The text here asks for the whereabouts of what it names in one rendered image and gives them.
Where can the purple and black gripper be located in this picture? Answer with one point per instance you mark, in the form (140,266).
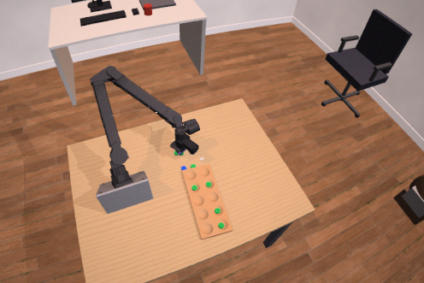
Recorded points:
(173,146)

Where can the orange tray with round pockets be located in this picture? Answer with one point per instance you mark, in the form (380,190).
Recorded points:
(204,201)

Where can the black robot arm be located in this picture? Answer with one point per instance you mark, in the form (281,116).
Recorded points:
(118,155)

